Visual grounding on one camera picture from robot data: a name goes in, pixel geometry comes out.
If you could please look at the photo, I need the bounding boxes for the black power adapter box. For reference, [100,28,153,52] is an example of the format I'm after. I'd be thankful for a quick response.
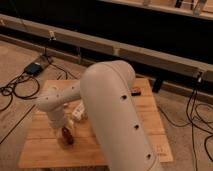
[24,63,43,76]

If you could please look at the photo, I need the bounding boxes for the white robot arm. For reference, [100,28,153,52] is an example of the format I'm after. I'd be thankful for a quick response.
[36,60,163,171]

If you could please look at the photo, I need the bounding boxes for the black floor cables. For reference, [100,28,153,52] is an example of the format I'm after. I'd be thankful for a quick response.
[156,74,213,171]
[0,72,41,114]

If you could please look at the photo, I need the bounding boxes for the wooden table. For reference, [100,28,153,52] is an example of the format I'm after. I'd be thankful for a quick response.
[18,78,173,171]

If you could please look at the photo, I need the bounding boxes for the dark chocolate bar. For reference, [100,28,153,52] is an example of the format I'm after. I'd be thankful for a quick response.
[131,87,141,96]

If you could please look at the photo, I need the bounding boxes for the black floor cables left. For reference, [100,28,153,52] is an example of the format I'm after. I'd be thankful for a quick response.
[0,72,41,114]

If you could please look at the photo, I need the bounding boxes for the white plastic bottle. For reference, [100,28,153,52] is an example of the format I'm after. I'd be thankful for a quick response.
[72,102,87,122]

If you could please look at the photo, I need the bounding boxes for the black floor cables right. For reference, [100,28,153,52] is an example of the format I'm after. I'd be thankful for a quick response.
[156,74,213,171]

